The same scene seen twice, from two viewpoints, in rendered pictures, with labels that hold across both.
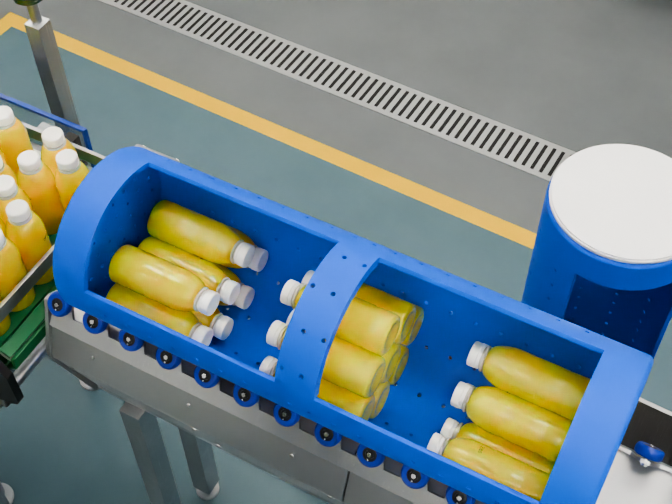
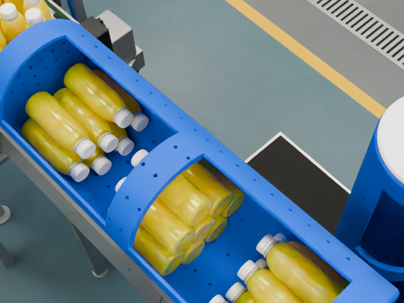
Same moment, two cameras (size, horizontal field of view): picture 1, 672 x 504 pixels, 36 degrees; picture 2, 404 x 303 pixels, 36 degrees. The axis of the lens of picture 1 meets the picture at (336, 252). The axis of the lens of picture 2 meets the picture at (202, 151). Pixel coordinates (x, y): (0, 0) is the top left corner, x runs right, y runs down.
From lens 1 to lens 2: 0.49 m
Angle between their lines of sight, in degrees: 13
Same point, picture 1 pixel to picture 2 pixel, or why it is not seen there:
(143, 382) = (49, 187)
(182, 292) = (67, 137)
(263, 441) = (114, 253)
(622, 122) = not seen: outside the picture
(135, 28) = not seen: outside the picture
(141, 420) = not seen: hidden behind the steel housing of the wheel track
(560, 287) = (371, 193)
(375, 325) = (188, 204)
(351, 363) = (165, 227)
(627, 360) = (368, 295)
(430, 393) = (236, 255)
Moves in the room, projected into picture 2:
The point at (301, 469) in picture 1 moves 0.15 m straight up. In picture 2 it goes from (134, 281) to (125, 255)
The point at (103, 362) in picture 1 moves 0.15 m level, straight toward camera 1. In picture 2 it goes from (28, 165) to (26, 221)
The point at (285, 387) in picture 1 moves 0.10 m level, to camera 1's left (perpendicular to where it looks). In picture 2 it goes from (111, 232) to (62, 219)
